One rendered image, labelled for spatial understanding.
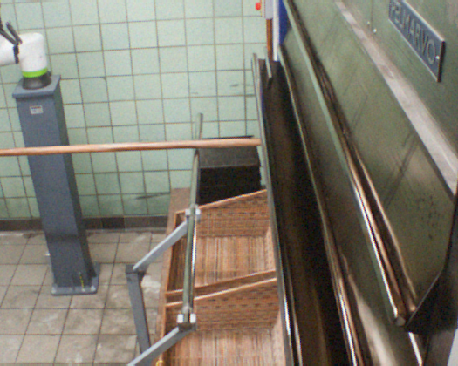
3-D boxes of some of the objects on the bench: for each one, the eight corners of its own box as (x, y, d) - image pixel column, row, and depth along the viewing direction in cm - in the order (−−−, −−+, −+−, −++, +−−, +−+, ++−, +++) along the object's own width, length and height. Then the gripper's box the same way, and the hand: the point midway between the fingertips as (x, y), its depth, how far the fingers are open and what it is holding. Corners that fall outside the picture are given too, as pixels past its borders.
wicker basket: (284, 236, 282) (285, 183, 268) (293, 322, 233) (296, 266, 219) (176, 239, 283) (171, 186, 269) (166, 325, 234) (158, 269, 221)
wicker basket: (295, 327, 231) (297, 270, 217) (315, 450, 183) (319, 394, 169) (166, 333, 231) (157, 277, 217) (157, 459, 182) (146, 402, 168)
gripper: (23, 4, 224) (33, 58, 234) (-40, 12, 224) (-26, 65, 233) (18, 9, 217) (29, 64, 227) (-47, 16, 217) (-33, 71, 227)
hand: (0, 62), depth 230 cm, fingers open, 13 cm apart
